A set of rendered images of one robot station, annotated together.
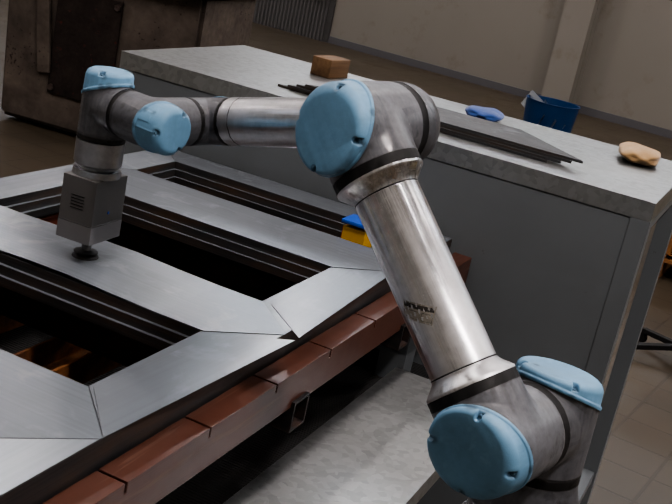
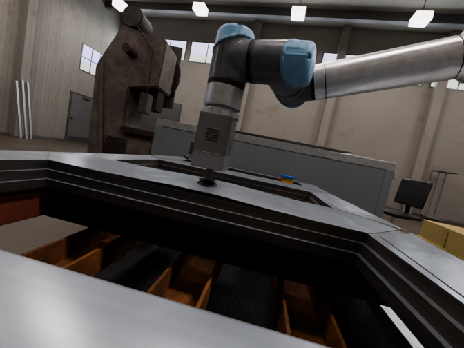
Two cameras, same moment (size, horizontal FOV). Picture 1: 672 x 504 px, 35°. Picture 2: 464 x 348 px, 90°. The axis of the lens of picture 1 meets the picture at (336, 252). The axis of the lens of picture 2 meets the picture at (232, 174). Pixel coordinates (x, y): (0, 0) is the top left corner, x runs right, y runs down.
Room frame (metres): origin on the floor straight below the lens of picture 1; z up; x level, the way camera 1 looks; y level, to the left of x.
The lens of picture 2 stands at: (1.15, 0.47, 0.94)
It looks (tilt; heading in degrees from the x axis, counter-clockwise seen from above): 5 degrees down; 346
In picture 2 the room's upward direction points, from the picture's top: 11 degrees clockwise
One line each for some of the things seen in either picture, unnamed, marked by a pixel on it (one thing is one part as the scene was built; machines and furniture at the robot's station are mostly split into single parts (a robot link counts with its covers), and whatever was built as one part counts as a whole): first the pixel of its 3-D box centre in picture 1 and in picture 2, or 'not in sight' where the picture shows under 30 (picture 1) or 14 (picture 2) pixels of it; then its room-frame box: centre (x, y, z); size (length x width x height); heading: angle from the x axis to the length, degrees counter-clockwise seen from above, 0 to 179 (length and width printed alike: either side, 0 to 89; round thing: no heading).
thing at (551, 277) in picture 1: (318, 342); (248, 234); (2.35, 0.00, 0.50); 1.30 x 0.04 x 1.01; 68
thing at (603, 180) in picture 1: (409, 117); (267, 146); (2.61, -0.11, 1.03); 1.30 x 0.60 x 0.04; 68
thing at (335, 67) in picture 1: (330, 66); not in sight; (2.87, 0.12, 1.07); 0.10 x 0.06 x 0.05; 152
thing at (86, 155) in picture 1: (100, 153); (223, 101); (1.62, 0.39, 1.04); 0.08 x 0.08 x 0.05
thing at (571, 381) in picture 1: (548, 413); not in sight; (1.27, -0.31, 0.92); 0.13 x 0.12 x 0.14; 144
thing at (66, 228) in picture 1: (87, 198); (210, 138); (1.62, 0.40, 0.96); 0.10 x 0.09 x 0.16; 71
